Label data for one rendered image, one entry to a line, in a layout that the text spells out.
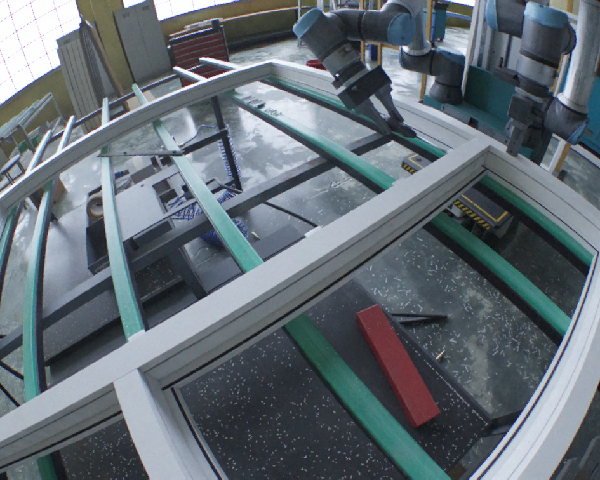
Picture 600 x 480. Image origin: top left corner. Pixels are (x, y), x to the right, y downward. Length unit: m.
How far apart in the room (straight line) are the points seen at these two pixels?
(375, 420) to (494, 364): 1.16
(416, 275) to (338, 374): 1.21
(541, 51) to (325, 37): 0.46
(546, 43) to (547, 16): 0.05
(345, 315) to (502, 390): 0.98
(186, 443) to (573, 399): 0.49
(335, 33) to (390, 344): 0.71
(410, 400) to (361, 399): 0.27
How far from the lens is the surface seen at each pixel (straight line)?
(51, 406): 0.49
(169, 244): 0.66
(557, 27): 0.65
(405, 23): 0.75
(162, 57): 7.58
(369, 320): 0.68
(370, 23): 0.77
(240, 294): 0.37
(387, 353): 0.66
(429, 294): 1.52
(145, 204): 0.76
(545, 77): 0.66
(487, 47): 1.64
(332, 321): 0.72
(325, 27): 0.71
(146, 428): 0.37
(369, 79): 0.72
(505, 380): 1.51
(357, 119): 0.96
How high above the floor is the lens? 1.24
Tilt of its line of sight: 48 degrees down
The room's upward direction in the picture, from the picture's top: 8 degrees counter-clockwise
